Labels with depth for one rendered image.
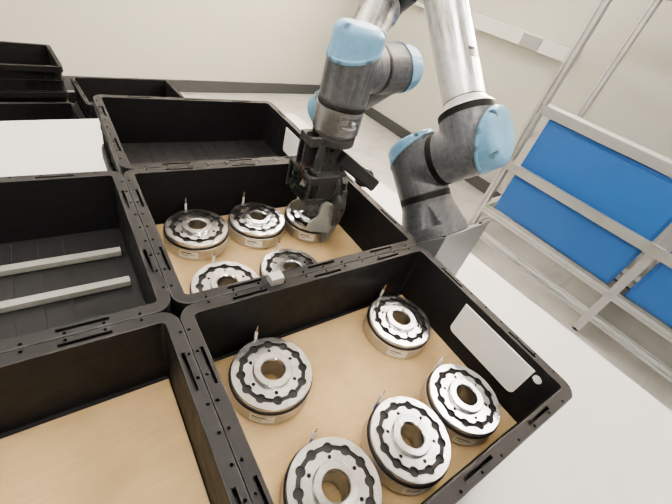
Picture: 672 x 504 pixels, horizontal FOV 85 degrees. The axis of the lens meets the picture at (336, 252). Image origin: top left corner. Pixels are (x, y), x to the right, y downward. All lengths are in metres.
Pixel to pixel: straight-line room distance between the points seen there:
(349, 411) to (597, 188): 1.93
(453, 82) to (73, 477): 0.82
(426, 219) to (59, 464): 0.70
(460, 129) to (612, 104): 2.39
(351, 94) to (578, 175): 1.82
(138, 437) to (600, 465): 0.75
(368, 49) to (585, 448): 0.78
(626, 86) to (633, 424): 2.42
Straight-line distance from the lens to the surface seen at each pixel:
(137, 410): 0.50
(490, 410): 0.58
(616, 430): 0.97
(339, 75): 0.56
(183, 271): 0.63
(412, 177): 0.83
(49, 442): 0.50
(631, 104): 3.10
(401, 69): 0.63
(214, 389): 0.39
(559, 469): 0.82
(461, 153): 0.77
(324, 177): 0.61
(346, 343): 0.57
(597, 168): 2.24
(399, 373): 0.57
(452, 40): 0.86
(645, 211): 2.23
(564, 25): 3.28
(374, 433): 0.48
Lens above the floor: 1.27
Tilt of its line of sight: 38 degrees down
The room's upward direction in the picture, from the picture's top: 18 degrees clockwise
